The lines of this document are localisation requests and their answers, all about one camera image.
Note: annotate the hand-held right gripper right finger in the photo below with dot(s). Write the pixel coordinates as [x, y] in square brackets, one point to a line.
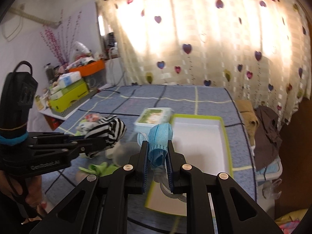
[170, 175]

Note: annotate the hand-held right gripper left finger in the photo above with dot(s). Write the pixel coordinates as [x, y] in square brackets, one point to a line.
[145, 168]

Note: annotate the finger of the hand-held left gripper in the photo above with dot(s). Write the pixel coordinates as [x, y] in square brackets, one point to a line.
[78, 140]
[97, 145]

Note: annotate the black white striped cloth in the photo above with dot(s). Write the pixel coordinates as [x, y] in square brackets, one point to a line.
[114, 129]

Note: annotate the small green socks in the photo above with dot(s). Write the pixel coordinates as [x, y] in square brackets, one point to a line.
[102, 168]

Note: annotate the light blue cloth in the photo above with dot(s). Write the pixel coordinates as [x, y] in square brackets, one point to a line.
[124, 153]

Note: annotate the pink floral cloth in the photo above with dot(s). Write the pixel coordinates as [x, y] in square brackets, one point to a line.
[92, 117]

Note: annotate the blue face mask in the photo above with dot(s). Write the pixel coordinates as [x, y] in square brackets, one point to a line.
[159, 141]

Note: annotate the person's left hand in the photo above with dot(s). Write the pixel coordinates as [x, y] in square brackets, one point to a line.
[34, 190]

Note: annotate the lime green cardboard box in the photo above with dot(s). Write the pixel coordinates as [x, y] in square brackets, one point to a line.
[68, 101]

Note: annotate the glass jar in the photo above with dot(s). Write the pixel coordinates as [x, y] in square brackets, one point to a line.
[49, 72]

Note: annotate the pale green cardboard box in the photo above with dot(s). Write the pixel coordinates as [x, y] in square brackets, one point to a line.
[65, 89]

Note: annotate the light blue wet wipes pack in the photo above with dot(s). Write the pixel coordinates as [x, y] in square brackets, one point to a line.
[153, 118]

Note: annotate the white blue tissue pack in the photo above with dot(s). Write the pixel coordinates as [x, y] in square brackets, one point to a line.
[69, 79]

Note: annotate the clear storage bin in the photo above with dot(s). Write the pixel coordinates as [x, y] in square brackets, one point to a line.
[97, 79]

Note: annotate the orange basket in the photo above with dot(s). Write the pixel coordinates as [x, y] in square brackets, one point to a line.
[90, 68]

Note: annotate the pink flower branches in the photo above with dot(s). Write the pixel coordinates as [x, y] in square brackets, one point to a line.
[61, 41]

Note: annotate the blue checked blanket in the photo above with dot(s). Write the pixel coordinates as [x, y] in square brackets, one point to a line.
[182, 100]

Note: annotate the white plastic bag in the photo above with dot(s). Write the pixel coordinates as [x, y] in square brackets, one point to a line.
[80, 48]

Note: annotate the tan sweater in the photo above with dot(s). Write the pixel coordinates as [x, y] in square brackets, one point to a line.
[247, 117]

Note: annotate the white plastic basket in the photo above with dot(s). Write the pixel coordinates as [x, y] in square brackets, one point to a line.
[268, 182]

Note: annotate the blue folded cloth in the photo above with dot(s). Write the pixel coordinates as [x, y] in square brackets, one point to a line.
[270, 168]

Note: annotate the clear plastic bag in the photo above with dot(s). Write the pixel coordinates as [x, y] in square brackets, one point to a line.
[273, 189]

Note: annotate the brown plaid shirt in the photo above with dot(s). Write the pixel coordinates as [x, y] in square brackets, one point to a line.
[268, 136]

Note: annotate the wooden wardrobe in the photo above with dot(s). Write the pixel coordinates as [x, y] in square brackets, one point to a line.
[297, 151]

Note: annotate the yellow pink bedding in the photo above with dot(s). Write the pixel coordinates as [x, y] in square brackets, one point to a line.
[295, 221]

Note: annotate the heart print curtain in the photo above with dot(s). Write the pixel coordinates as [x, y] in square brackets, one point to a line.
[195, 29]

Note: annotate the wrapped wall pipe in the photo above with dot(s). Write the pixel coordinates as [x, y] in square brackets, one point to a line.
[36, 19]

